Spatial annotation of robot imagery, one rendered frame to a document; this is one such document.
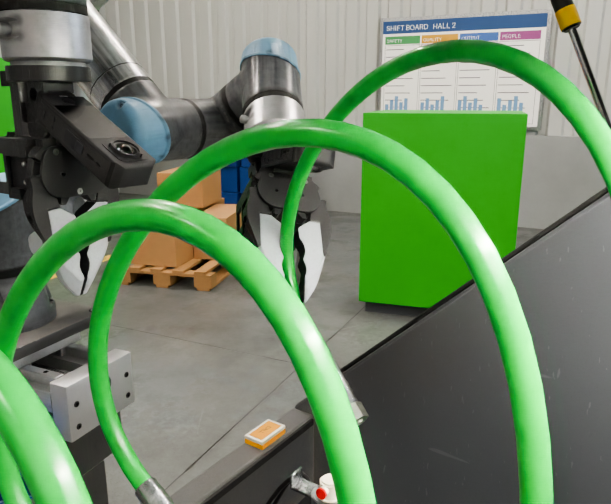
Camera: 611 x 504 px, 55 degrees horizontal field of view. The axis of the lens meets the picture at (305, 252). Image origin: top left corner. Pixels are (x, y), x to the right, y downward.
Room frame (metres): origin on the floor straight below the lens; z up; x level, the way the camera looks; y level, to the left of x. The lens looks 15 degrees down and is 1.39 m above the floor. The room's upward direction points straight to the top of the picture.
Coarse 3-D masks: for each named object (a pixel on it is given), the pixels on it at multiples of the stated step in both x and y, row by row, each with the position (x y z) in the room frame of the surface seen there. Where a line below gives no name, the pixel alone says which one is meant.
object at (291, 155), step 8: (264, 152) 0.67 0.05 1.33; (272, 152) 0.64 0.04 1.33; (280, 152) 0.61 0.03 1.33; (288, 152) 0.59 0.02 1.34; (296, 152) 0.58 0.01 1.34; (320, 152) 0.58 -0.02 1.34; (328, 152) 0.59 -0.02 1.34; (264, 160) 0.66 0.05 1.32; (272, 160) 0.64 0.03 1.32; (280, 160) 0.61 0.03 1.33; (288, 160) 0.59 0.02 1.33; (296, 160) 0.58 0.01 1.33; (320, 160) 0.58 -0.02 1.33; (328, 160) 0.58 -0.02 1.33; (280, 168) 0.64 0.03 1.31; (288, 168) 0.63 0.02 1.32; (312, 168) 0.59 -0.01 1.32; (320, 168) 0.59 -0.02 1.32; (328, 168) 0.59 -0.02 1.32
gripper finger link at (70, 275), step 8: (56, 216) 0.52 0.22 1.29; (64, 216) 0.53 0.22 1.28; (72, 216) 0.53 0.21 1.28; (56, 224) 0.52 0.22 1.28; (64, 224) 0.53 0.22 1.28; (32, 240) 0.55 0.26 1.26; (40, 240) 0.54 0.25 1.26; (32, 248) 0.55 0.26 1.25; (64, 264) 0.52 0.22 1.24; (72, 264) 0.53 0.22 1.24; (56, 272) 0.53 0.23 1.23; (64, 272) 0.53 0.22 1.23; (72, 272) 0.53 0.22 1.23; (80, 272) 0.54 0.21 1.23; (64, 280) 0.53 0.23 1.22; (72, 280) 0.53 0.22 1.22; (80, 280) 0.53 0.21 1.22; (72, 288) 0.54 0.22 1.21; (80, 288) 0.54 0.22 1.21
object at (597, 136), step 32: (384, 64) 0.45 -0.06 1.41; (416, 64) 0.42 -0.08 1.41; (512, 64) 0.35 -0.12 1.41; (544, 64) 0.34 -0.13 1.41; (352, 96) 0.48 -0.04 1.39; (576, 96) 0.32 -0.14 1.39; (576, 128) 0.32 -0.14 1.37; (608, 128) 0.31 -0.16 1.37; (608, 160) 0.30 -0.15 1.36; (288, 192) 0.56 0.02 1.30; (288, 224) 0.57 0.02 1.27; (288, 256) 0.57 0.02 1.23
